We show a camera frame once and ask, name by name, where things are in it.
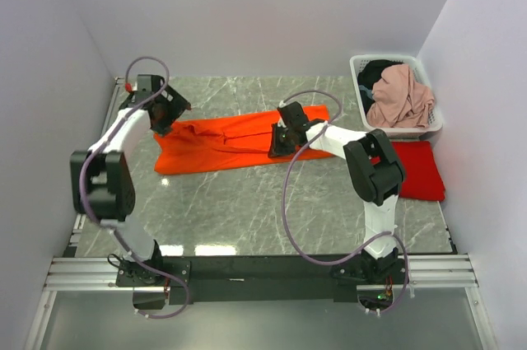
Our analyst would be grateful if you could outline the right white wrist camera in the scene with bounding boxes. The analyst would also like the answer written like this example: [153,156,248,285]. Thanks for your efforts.
[277,100,287,128]

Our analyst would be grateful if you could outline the black base beam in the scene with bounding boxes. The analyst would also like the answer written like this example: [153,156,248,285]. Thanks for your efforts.
[107,252,407,310]

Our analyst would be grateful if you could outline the white plastic laundry basket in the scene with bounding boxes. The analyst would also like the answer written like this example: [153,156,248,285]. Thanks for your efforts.
[349,54,443,138]

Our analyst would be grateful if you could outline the orange t shirt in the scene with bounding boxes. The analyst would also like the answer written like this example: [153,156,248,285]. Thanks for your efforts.
[152,105,337,176]

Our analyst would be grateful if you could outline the aluminium frame rail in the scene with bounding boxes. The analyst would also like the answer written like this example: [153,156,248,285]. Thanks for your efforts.
[22,76,478,350]

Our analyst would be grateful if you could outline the black garment in basket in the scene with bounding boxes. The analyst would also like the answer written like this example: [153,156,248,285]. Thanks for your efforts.
[357,59,402,113]

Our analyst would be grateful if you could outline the folded red t shirt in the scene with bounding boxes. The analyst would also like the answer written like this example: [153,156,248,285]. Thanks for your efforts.
[392,141,445,202]

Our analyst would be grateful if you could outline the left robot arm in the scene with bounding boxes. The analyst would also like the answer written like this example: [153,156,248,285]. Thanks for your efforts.
[70,74,191,286]

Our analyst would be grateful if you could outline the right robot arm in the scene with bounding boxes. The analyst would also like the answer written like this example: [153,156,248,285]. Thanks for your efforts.
[268,102,406,284]

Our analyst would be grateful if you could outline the pink garment in basket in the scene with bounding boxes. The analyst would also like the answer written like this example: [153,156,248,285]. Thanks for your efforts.
[366,63,435,128]

